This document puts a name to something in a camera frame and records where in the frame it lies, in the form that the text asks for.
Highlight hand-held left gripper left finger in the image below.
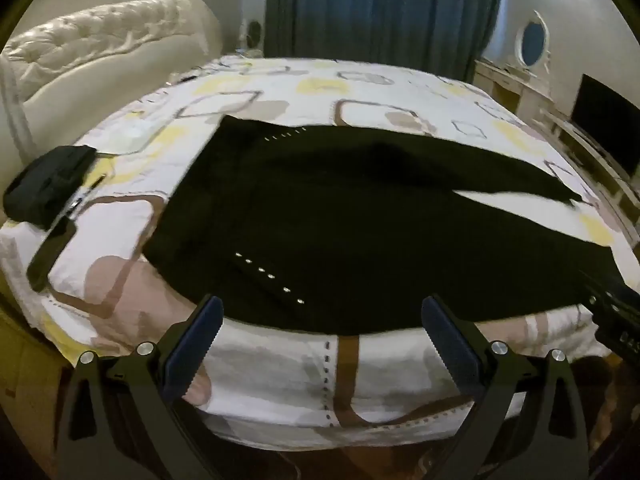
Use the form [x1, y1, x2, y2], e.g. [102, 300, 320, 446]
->
[52, 295, 226, 480]

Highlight printed bed cover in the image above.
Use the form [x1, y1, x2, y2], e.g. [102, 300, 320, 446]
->
[0, 55, 640, 446]

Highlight black pants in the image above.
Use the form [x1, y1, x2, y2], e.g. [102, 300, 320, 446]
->
[142, 115, 626, 336]

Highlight blue curtain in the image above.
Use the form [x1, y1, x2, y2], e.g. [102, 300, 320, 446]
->
[265, 0, 503, 81]

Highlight white tufted headboard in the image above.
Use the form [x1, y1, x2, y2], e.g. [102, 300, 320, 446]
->
[0, 0, 223, 161]

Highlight oval white-framed mirror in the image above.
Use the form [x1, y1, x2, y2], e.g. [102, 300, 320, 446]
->
[515, 10, 551, 68]

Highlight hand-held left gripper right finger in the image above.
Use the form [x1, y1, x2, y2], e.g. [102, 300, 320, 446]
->
[421, 295, 596, 480]

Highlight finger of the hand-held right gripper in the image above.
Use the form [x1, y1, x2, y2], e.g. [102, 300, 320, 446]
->
[579, 269, 640, 360]

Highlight flat screen television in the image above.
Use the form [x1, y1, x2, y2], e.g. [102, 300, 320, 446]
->
[570, 74, 640, 176]

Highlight cream dresser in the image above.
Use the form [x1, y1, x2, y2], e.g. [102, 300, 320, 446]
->
[472, 57, 556, 121]

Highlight black bag with strap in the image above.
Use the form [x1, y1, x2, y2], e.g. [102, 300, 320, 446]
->
[2, 145, 108, 293]

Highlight cream television cabinet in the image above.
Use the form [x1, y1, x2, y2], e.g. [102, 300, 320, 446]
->
[542, 110, 640, 241]

